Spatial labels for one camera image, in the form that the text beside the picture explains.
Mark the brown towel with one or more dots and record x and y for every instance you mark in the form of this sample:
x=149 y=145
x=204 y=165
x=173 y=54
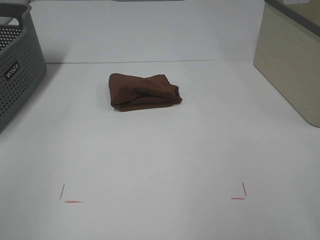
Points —
x=130 y=93

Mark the beige storage bin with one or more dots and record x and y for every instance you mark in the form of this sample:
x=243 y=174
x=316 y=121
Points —
x=288 y=53

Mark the grey perforated plastic basket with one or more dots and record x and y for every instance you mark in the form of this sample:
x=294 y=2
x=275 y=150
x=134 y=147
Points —
x=22 y=64

